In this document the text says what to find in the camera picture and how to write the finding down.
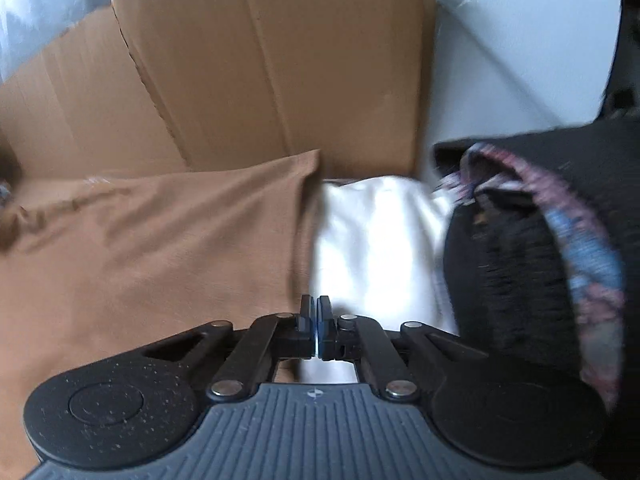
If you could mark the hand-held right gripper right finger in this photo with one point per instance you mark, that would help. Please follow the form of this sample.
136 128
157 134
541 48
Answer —
325 320

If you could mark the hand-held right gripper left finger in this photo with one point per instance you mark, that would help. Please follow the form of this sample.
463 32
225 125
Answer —
306 320

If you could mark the brown printed t-shirt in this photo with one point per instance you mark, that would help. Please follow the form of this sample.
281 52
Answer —
150 260

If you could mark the cream printed blanket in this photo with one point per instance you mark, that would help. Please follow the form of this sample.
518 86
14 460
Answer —
375 240

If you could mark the black folded garment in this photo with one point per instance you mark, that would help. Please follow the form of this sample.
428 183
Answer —
500 285

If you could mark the flattened cardboard sheet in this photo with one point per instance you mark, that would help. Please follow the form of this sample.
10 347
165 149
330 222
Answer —
250 60

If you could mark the paisley patterned cloth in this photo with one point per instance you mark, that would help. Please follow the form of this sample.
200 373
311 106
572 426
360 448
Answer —
585 260

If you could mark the grey plastic-wrapped mattress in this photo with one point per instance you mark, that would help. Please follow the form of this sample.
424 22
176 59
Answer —
50 0

